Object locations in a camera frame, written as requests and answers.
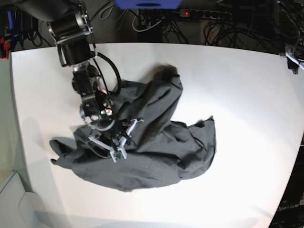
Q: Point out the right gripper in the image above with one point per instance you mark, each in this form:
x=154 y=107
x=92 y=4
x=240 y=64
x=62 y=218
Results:
x=109 y=137

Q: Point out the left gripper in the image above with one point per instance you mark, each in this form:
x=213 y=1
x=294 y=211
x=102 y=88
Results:
x=294 y=56

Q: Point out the grey t-shirt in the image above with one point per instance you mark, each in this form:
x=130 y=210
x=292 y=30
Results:
x=163 y=152

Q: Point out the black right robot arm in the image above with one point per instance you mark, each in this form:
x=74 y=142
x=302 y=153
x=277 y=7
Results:
x=70 y=27

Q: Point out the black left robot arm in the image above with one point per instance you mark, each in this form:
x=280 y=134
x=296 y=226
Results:
x=290 y=22

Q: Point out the black power strip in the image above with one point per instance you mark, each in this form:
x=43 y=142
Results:
x=204 y=14

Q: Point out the blue box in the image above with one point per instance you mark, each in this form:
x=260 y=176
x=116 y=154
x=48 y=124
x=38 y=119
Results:
x=147 y=4

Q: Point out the black power adapter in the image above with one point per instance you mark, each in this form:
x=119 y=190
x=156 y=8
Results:
x=29 y=26

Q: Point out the red clamp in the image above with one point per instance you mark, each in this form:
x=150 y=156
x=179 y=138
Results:
x=4 y=49

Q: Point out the blue tool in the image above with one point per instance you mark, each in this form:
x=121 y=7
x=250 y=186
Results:
x=13 y=31

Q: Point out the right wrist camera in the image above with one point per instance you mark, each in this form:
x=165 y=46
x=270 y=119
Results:
x=116 y=156

